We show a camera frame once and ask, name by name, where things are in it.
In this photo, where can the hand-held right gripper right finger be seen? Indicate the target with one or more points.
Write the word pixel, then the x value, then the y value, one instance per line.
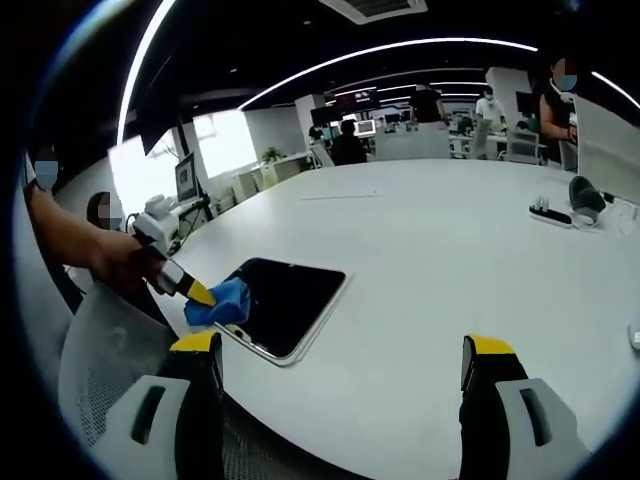
pixel 487 415

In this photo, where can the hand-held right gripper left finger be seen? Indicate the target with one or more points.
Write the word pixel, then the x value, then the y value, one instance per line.
pixel 200 415

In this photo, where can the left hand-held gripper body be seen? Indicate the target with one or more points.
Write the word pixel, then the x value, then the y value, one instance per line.
pixel 152 232

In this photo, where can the blue cleaning cloth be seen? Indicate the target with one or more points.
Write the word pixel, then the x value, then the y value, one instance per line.
pixel 227 305

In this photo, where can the person's left hand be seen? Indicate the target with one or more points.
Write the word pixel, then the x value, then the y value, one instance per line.
pixel 125 265

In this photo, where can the desktop monitor on stand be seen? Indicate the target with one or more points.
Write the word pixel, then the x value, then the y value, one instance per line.
pixel 186 180

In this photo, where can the grey mesh office chair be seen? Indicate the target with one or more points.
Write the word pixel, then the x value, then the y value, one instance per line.
pixel 110 360

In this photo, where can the green potted plant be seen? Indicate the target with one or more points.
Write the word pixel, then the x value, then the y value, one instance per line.
pixel 272 155

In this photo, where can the curved ceiling light strip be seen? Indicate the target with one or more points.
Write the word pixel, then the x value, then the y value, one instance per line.
pixel 380 50
pixel 140 65

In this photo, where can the white round button device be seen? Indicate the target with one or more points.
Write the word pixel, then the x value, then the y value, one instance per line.
pixel 635 335

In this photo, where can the black and white power strip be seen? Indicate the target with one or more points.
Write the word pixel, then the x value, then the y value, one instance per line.
pixel 550 216

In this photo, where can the grey headphones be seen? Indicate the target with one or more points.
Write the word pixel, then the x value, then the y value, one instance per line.
pixel 587 197

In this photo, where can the white office chair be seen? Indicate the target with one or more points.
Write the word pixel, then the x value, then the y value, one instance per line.
pixel 522 147

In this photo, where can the white monitor back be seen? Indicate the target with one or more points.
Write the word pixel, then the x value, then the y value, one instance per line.
pixel 607 150

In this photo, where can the ceiling air vent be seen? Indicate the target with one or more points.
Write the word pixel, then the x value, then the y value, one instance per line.
pixel 372 7

